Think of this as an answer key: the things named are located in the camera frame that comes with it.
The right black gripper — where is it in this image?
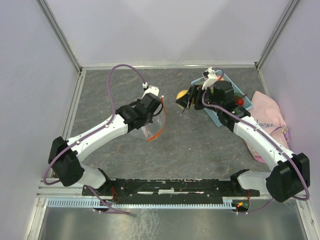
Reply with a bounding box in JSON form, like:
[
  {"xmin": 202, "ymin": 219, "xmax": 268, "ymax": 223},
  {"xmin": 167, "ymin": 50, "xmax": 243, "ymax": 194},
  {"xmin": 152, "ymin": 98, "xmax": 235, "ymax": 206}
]
[{"xmin": 175, "ymin": 84, "xmax": 222, "ymax": 113}]

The yellow mango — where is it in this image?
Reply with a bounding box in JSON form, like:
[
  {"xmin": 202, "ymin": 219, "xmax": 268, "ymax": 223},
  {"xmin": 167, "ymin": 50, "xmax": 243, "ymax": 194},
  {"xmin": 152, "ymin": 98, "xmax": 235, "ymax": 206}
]
[{"xmin": 175, "ymin": 89, "xmax": 190, "ymax": 109}]

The clear orange zip top bag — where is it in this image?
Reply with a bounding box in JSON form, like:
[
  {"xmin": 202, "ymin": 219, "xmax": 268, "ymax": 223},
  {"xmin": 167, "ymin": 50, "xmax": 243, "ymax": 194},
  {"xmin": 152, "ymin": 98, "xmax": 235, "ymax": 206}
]
[{"xmin": 129, "ymin": 95, "xmax": 167, "ymax": 142}]

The orange pink peach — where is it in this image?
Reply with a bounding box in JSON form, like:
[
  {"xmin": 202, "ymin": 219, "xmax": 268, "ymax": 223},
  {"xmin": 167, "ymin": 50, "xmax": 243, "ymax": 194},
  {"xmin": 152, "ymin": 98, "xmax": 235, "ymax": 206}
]
[{"xmin": 216, "ymin": 75, "xmax": 224, "ymax": 81}]

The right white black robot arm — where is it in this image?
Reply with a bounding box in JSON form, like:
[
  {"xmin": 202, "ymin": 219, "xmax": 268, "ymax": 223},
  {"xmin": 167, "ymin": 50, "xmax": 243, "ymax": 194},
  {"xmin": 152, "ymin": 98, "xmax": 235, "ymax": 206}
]
[{"xmin": 175, "ymin": 80, "xmax": 310, "ymax": 203}]

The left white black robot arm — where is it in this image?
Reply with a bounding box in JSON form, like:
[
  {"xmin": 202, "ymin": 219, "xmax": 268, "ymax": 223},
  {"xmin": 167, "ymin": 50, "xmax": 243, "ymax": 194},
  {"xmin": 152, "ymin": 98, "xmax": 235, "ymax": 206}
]
[{"xmin": 48, "ymin": 93, "xmax": 166, "ymax": 195}]

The pink cloth bag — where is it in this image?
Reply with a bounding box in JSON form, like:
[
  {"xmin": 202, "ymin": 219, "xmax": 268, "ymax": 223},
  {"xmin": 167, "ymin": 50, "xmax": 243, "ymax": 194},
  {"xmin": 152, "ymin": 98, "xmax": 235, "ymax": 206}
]
[{"xmin": 249, "ymin": 91, "xmax": 289, "ymax": 149}]

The light blue plastic basket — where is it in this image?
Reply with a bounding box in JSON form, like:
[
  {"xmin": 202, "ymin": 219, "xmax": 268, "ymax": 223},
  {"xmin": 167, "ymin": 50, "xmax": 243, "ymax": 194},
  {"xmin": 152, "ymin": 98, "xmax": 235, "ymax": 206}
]
[{"xmin": 204, "ymin": 69, "xmax": 253, "ymax": 127}]

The red strawberry bunch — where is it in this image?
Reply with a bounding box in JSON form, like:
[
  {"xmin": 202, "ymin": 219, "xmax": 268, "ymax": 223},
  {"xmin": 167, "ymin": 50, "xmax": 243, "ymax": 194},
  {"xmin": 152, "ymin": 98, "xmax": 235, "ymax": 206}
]
[{"xmin": 234, "ymin": 93, "xmax": 247, "ymax": 106}]

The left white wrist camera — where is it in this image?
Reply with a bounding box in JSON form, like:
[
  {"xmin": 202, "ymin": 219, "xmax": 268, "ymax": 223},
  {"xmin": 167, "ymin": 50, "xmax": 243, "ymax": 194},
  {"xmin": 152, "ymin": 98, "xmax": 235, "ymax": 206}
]
[{"xmin": 142, "ymin": 83, "xmax": 160, "ymax": 99}]

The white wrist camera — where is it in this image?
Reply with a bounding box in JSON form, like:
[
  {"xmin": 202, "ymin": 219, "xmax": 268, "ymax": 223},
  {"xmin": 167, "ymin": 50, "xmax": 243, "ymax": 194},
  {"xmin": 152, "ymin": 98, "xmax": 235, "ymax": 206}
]
[
  {"xmin": 142, "ymin": 83, "xmax": 160, "ymax": 99},
  {"xmin": 202, "ymin": 67, "xmax": 218, "ymax": 90}
]

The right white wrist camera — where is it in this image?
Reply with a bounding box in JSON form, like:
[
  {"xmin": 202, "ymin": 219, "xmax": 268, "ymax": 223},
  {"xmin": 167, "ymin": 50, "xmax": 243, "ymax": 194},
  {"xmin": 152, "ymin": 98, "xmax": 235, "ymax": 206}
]
[{"xmin": 202, "ymin": 67, "xmax": 218, "ymax": 90}]

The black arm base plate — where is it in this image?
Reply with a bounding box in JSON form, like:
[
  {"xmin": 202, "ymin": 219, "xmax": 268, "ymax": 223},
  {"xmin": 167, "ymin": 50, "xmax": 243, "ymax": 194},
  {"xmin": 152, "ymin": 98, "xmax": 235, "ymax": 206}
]
[{"xmin": 95, "ymin": 178, "xmax": 260, "ymax": 205}]

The light blue cable duct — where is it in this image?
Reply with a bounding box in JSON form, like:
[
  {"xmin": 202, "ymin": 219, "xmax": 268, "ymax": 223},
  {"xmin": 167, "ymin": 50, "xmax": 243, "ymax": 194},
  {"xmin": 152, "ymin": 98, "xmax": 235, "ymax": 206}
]
[{"xmin": 46, "ymin": 196, "xmax": 245, "ymax": 209}]

